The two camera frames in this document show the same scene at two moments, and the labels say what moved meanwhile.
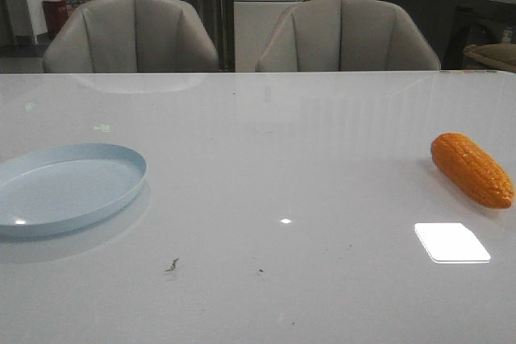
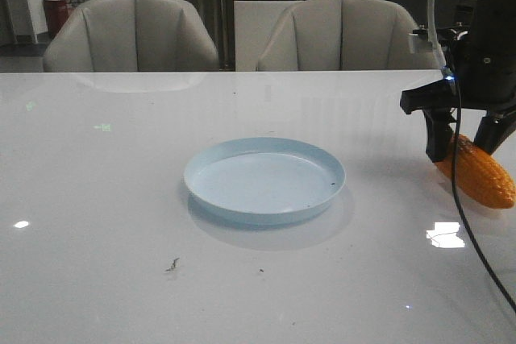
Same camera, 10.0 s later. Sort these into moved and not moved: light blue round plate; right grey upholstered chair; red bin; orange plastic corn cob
Moved: light blue round plate
Not moved: orange plastic corn cob; red bin; right grey upholstered chair
